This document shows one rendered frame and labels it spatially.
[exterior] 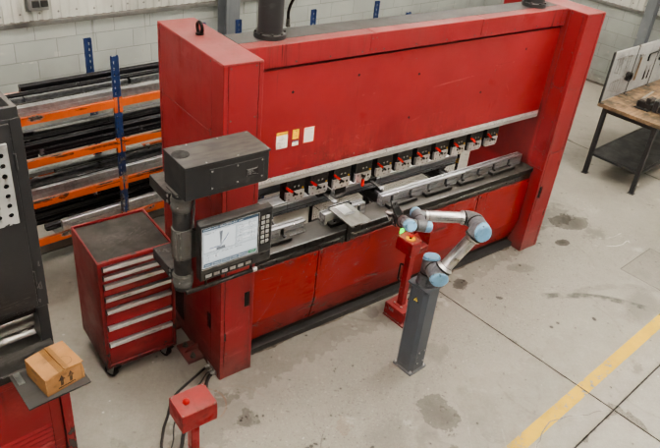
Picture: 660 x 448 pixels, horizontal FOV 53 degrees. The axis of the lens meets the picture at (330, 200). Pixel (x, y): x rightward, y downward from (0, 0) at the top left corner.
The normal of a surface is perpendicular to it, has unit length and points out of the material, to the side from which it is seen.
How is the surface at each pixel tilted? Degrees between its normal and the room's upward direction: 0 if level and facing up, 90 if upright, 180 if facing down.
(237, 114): 90
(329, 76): 90
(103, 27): 90
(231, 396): 0
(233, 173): 90
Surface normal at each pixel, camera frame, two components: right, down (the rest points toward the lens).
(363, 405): 0.10, -0.86
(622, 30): -0.74, 0.28
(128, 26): 0.66, 0.44
